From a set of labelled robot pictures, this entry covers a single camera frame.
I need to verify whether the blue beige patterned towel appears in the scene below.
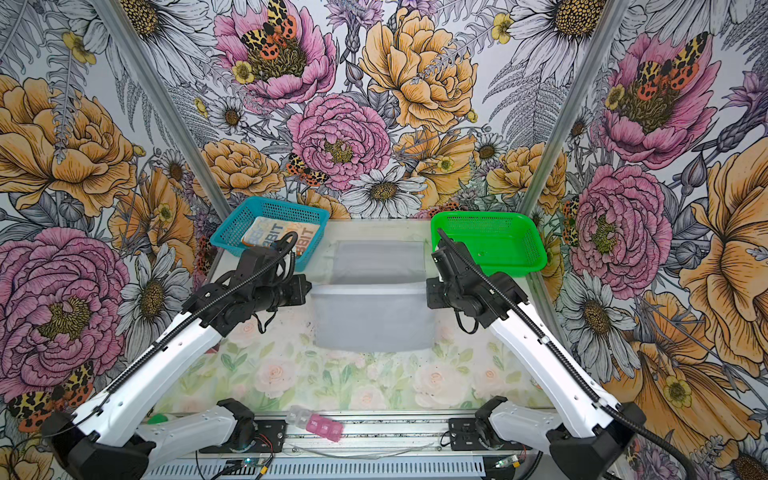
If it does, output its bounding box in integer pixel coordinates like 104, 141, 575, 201
241, 217, 320, 256

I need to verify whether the grey towel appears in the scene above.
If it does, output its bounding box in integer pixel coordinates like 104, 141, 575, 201
311, 240, 437, 353

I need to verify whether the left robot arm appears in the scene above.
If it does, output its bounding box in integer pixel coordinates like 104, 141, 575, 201
41, 247, 312, 479

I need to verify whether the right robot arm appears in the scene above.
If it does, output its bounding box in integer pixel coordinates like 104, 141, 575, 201
427, 234, 645, 479

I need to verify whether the teal plastic basket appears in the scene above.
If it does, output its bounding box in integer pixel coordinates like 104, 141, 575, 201
210, 197, 330, 271

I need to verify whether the green plastic basket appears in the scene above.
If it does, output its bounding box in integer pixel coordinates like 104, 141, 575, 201
430, 211, 548, 278

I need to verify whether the pink clear pill organizer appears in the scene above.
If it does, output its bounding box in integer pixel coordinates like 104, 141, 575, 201
285, 405, 344, 443

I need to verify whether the white bottle green cap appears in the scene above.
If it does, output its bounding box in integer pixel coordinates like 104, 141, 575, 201
147, 414, 169, 425

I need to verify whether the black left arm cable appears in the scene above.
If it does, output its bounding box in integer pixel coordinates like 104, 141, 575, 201
59, 230, 300, 433

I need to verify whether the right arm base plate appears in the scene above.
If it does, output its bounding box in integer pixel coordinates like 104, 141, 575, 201
447, 417, 488, 451

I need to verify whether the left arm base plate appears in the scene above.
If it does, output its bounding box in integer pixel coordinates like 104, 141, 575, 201
234, 419, 288, 454

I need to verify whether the aluminium front rail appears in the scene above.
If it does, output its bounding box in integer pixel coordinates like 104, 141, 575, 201
151, 401, 564, 479

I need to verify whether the black corrugated right cable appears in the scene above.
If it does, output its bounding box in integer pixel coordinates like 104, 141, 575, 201
436, 227, 700, 480

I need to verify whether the aluminium frame post right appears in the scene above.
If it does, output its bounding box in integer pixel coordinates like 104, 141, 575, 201
517, 0, 631, 216

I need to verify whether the aluminium frame post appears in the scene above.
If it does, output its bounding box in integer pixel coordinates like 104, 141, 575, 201
517, 0, 631, 216
94, 1, 232, 220

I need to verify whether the aluminium frame post left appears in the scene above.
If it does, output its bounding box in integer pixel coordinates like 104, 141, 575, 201
94, 1, 232, 220

